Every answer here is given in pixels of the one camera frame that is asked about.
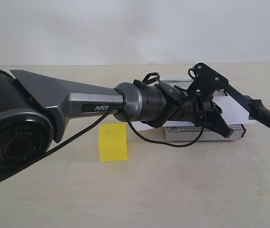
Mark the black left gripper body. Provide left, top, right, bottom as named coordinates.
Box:
left=172, top=88, right=223, bottom=128

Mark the white paper strip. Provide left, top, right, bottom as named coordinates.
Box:
left=131, top=95, right=256, bottom=131

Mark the black cutter blade arm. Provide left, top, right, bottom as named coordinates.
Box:
left=224, top=85, right=270, bottom=128

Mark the yellow foam cube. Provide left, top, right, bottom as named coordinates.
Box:
left=98, top=123, right=128, bottom=162

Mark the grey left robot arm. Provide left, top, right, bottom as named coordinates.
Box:
left=0, top=69, right=233, bottom=181

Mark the grey paper cutter base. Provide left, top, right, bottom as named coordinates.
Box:
left=160, top=76, right=246, bottom=143

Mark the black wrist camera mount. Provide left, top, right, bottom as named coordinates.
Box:
left=187, top=62, right=229, bottom=102

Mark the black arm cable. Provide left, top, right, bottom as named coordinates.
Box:
left=0, top=72, right=208, bottom=190

